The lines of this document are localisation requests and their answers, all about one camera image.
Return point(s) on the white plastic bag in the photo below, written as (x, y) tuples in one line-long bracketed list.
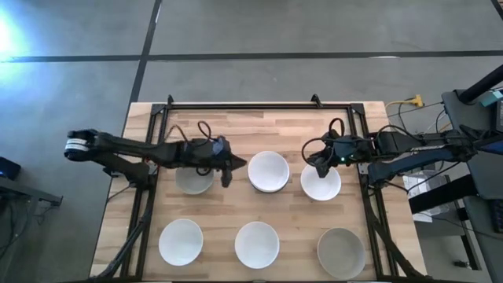
[(422, 188)]

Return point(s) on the yellow power plug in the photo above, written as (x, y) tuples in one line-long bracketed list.
[(416, 101)]

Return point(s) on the dark side desk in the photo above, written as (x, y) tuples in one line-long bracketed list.
[(485, 177)]

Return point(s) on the black aluminium rig frame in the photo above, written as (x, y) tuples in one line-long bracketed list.
[(255, 106)]

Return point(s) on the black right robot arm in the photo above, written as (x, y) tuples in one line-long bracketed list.
[(408, 167)]

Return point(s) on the small teal box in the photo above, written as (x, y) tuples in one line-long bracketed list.
[(492, 98)]

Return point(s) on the grey bowl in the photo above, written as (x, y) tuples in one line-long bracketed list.
[(341, 253), (192, 182)]

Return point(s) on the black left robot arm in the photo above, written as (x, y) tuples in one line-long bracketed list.
[(125, 151)]

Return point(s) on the thick black monitor pole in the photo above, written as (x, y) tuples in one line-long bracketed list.
[(481, 84)]

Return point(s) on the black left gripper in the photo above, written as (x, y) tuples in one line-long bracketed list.
[(196, 155)]

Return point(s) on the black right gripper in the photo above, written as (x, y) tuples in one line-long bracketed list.
[(346, 151)]

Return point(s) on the white bowl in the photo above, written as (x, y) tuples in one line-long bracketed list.
[(322, 188), (268, 171), (181, 241), (257, 245)]

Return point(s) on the black keyboard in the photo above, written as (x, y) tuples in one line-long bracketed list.
[(497, 215)]

